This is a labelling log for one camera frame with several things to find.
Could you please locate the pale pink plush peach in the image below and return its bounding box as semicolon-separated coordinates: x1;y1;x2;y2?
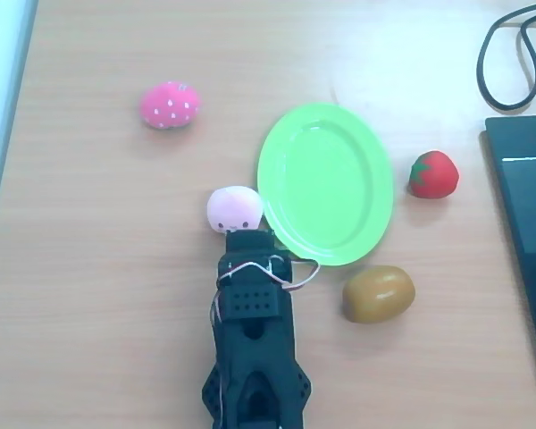
206;184;266;235

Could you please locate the green oval plastic plate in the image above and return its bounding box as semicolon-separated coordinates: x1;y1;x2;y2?
256;102;395;268

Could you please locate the brown toy kiwi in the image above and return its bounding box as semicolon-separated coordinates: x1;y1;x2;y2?
341;265;416;324

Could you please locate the pink plush strawberry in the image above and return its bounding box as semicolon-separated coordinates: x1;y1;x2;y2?
138;80;203;130

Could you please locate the red toy strawberry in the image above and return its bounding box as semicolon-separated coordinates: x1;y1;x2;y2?
408;150;460;198

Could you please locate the black laptop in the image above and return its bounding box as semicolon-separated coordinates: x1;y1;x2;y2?
484;114;536;394

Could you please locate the white red wrist servo cable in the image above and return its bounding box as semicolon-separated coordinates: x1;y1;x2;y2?
208;290;228;421

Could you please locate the white red gripper servo cable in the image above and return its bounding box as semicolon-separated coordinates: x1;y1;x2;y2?
217;255;322;296

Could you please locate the black looped cable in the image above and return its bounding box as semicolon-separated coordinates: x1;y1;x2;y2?
475;0;536;113

